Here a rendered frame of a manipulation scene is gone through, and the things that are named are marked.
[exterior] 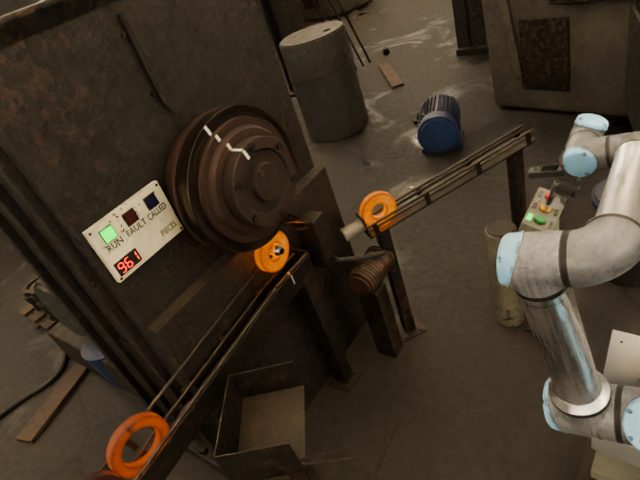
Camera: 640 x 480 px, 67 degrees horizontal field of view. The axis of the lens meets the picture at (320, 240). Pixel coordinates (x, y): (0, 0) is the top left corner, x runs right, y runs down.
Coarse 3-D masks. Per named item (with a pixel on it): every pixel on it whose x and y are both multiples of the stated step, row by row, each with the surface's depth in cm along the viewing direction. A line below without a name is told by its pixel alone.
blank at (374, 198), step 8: (376, 192) 191; (384, 192) 191; (368, 200) 189; (376, 200) 190; (384, 200) 192; (392, 200) 193; (360, 208) 192; (368, 208) 191; (384, 208) 196; (392, 208) 195; (368, 216) 193; (376, 216) 196; (368, 224) 194; (384, 224) 197
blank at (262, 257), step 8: (280, 232) 174; (272, 240) 171; (280, 240) 174; (288, 240) 178; (264, 248) 168; (288, 248) 178; (256, 256) 168; (264, 256) 168; (272, 256) 177; (280, 256) 175; (288, 256) 179; (256, 264) 170; (264, 264) 169; (272, 264) 172; (280, 264) 176
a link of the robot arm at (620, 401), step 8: (616, 392) 127; (624, 392) 126; (632, 392) 125; (616, 400) 125; (624, 400) 124; (632, 400) 123; (616, 408) 124; (624, 408) 123; (632, 408) 120; (616, 416) 124; (624, 416) 121; (632, 416) 120; (616, 424) 124; (624, 424) 121; (632, 424) 120; (616, 432) 124; (624, 432) 121; (632, 432) 120; (616, 440) 126; (624, 440) 124; (632, 440) 120
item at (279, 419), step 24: (240, 384) 147; (264, 384) 147; (288, 384) 147; (240, 408) 147; (264, 408) 146; (288, 408) 143; (240, 432) 142; (264, 432) 139; (288, 432) 137; (216, 456) 123; (240, 456) 123; (264, 456) 123; (288, 456) 123
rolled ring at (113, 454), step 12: (132, 420) 136; (144, 420) 137; (156, 420) 140; (120, 432) 133; (132, 432) 135; (156, 432) 144; (108, 444) 133; (120, 444) 133; (156, 444) 144; (108, 456) 132; (120, 456) 133; (144, 456) 143; (120, 468) 134; (132, 468) 137
